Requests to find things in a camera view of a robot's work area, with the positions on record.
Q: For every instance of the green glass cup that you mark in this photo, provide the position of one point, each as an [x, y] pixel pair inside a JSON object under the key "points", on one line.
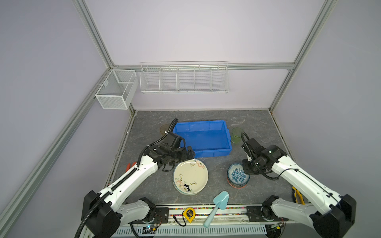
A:
{"points": [[236, 135]]}

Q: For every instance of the orange patterned bowl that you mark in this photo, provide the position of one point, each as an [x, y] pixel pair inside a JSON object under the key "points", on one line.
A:
{"points": [[237, 186]]}

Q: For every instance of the blue patterned bowl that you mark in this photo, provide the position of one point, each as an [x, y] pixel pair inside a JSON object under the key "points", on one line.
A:
{"points": [[236, 174]]}

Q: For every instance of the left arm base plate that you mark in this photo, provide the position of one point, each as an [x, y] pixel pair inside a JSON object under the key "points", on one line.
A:
{"points": [[160, 215]]}

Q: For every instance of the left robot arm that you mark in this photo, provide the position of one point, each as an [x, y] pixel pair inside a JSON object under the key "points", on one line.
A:
{"points": [[105, 211]]}

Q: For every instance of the green rimmed bottom plate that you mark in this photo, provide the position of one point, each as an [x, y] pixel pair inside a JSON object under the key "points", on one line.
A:
{"points": [[187, 188]]}

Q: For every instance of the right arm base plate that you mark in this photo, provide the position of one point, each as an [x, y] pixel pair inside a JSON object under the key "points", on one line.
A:
{"points": [[256, 214]]}

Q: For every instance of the amber glass cup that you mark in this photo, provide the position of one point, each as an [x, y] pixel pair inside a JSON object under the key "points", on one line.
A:
{"points": [[164, 129]]}

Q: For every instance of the blue plastic bin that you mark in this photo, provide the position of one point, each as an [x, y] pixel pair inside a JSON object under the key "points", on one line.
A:
{"points": [[206, 138]]}

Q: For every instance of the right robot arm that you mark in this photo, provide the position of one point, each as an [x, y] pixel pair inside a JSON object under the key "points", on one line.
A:
{"points": [[330, 214]]}

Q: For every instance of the white wire rack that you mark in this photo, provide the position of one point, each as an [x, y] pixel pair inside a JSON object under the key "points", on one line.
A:
{"points": [[170, 77]]}

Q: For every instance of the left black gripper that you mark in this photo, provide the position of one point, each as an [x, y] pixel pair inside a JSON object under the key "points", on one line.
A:
{"points": [[184, 156]]}

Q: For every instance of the yellow tape measure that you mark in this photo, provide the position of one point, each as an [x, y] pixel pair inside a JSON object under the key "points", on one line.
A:
{"points": [[189, 214]]}

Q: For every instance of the white mesh basket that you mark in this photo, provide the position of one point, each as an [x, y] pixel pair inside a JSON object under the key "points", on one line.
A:
{"points": [[118, 89]]}

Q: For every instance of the red work glove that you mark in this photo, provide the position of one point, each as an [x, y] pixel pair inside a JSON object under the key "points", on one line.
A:
{"points": [[130, 165]]}

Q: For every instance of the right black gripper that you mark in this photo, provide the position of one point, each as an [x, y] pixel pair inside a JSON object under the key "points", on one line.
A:
{"points": [[246, 170]]}

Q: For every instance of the teal plastic shovel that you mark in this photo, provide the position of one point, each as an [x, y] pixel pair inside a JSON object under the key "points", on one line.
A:
{"points": [[220, 202]]}

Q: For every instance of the cream floral plate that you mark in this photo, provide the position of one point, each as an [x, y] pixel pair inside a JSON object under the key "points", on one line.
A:
{"points": [[192, 171]]}

